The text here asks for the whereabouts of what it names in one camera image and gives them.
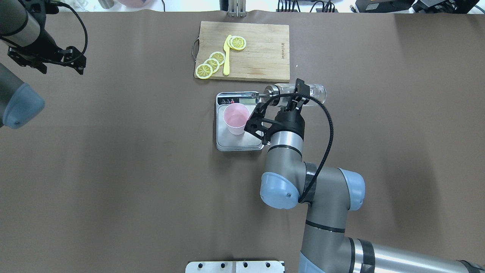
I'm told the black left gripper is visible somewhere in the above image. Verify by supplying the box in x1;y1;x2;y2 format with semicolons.
8;45;86;75

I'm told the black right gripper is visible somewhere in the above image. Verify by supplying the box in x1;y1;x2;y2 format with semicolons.
274;78;308;140

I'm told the glass sauce bottle metal spout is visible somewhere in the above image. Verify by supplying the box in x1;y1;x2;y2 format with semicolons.
252;83;327;107

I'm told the pink plastic cup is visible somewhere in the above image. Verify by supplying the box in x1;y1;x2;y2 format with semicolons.
223;103;250;135

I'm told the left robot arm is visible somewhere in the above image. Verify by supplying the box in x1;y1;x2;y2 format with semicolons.
0;0;88;129

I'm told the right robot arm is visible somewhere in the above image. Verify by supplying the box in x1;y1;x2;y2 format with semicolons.
253;79;484;273

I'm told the digital kitchen scale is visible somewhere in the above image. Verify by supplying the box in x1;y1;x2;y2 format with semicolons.
215;91;263;152

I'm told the wooden cutting board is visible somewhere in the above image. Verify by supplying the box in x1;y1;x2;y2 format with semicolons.
196;21;290;83

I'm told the yellow plastic knife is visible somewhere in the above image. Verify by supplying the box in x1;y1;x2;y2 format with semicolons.
223;35;232;76

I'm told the lemon slice by knife blade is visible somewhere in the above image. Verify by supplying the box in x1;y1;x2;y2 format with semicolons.
226;36;247;51

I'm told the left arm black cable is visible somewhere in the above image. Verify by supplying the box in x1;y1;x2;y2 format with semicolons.
0;2;88;65

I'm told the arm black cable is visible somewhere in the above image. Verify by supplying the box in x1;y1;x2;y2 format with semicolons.
0;2;88;65
261;93;335;204

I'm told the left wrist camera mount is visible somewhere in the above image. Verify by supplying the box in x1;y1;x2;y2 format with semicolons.
21;0;59;15

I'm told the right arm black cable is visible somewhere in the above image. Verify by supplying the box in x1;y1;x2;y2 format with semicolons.
261;93;335;204

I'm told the lemon slice near handle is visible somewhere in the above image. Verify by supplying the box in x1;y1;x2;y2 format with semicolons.
194;63;213;80

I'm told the aluminium frame post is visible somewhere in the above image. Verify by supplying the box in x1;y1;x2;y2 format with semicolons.
227;0;247;18

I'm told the metal base plate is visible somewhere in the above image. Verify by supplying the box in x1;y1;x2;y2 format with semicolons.
185;260;286;273

